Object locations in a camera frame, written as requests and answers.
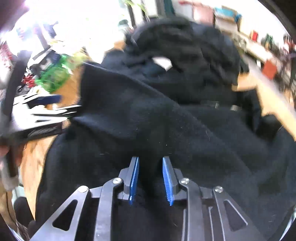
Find person's left hand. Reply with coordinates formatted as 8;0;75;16
0;145;10;160

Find person's patterned purple clothing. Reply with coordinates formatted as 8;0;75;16
14;197;35;234

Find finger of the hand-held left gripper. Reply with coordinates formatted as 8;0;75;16
14;94;62;109
30;105;82;122

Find black clothes pile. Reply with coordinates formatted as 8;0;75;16
124;18;249;77

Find green plastic basket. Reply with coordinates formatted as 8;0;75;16
37;54;74;92

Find orange paper bag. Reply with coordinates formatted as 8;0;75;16
262;59;278;79

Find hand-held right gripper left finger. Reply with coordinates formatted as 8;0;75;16
30;157;139;241

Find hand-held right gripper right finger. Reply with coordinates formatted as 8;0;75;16
162;157;266;241

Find black fleece sweater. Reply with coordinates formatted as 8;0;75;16
35;50;296;241

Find rose pink suitcase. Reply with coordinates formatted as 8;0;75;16
193;5;214;24

